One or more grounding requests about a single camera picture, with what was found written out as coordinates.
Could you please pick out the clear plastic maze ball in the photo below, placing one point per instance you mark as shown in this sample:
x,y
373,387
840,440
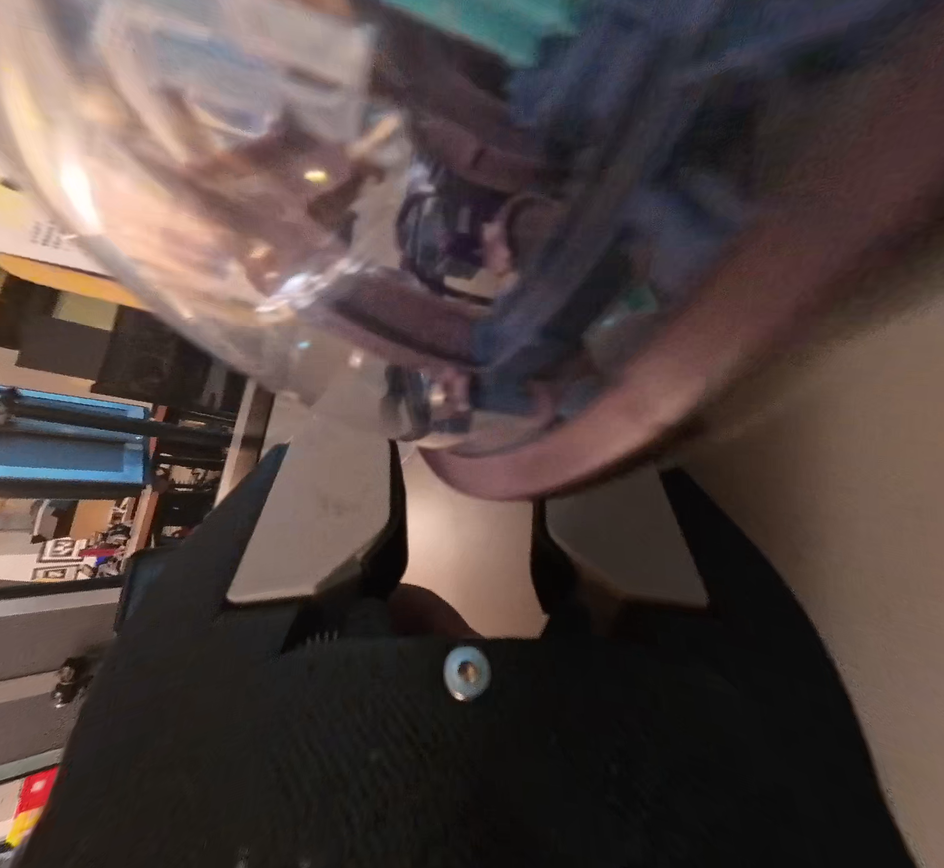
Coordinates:
x,y
516,219

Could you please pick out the large glass window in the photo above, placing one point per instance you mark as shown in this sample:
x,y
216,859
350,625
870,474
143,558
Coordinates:
x,y
66,462

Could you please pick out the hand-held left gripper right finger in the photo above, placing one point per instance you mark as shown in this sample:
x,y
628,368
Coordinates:
x,y
627,543

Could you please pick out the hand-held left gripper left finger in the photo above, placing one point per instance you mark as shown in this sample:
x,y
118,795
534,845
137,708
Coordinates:
x,y
310,514

